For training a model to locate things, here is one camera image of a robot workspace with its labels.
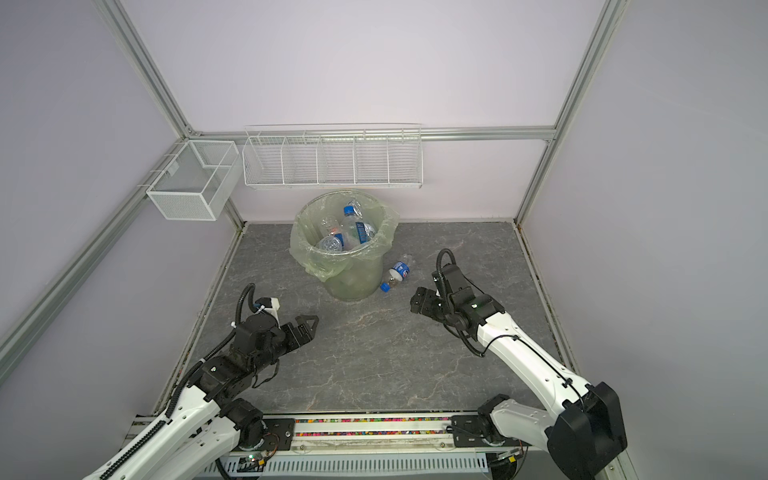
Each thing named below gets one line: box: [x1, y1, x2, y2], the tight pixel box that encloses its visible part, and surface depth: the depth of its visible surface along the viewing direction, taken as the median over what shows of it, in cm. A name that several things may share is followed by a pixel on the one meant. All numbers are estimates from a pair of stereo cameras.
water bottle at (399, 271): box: [380, 261, 411, 293], surface depth 103 cm
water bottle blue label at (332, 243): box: [319, 233, 344, 254], surface depth 80 cm
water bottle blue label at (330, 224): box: [320, 216, 341, 234], surface depth 94 cm
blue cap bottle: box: [342, 206, 376, 245], surface depth 90 cm
